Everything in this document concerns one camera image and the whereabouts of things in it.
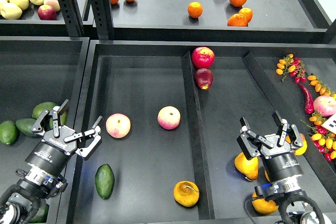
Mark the pink apple left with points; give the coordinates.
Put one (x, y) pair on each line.
(118, 125)

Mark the black bin tray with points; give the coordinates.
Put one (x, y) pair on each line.
(36, 70)
(138, 79)

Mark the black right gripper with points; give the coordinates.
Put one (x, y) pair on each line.
(275, 150)

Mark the pink peach on shelf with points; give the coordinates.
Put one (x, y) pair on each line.
(53, 3)

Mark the dark avocado left bin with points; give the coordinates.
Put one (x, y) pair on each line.
(25, 125)

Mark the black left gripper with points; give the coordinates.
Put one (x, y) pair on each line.
(54, 151)

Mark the dark avocado bottom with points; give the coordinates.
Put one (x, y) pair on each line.
(41, 215)

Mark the dark green avocado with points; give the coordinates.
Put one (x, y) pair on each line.
(104, 181)

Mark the black bin divider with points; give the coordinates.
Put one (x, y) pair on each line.
(198, 149)

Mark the pink apple centre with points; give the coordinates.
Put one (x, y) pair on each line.
(169, 117)

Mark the bright red apple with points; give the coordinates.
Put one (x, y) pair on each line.
(202, 57)

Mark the black perforated left post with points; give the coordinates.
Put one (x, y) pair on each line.
(72, 18)

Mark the red apple on shelf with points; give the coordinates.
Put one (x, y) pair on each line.
(47, 12)

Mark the pink apple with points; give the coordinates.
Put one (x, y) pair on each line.
(169, 117)
(118, 125)

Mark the yellow pear bottom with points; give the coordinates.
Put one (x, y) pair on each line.
(264, 207)

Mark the cherry tomato bunch upper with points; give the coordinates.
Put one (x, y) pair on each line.
(293, 67)

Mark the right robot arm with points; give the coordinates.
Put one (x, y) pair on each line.
(293, 203)

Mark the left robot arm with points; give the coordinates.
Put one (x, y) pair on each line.
(22, 200)

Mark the pink apple right bin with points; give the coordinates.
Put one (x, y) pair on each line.
(325, 105)

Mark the black middle bin tray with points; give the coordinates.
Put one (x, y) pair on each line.
(138, 79)

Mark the light green avocado far left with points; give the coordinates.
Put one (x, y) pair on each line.
(9, 132)

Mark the black upper left shelf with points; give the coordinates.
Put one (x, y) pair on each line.
(29, 23)

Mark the black perforated shelf post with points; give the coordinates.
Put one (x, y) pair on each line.
(103, 19)

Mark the white label card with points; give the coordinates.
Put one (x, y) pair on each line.
(330, 124)

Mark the dark red apple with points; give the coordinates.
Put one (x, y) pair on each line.
(203, 78)

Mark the pale yellow apple front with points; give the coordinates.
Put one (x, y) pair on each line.
(11, 11)

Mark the orange cherry tomato bunch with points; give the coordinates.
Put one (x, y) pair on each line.
(319, 86)

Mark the black left bin tray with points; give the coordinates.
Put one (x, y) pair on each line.
(36, 70)

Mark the green avocado top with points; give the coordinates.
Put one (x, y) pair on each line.
(38, 109)

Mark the cherry tomato bunch lower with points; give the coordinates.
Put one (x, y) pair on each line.
(323, 139)

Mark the red chili pepper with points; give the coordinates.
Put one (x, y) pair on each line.
(308, 104)

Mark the green avocado right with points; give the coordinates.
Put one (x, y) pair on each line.
(63, 119)

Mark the black diagonal divider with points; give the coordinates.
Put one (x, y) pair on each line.
(286, 98)

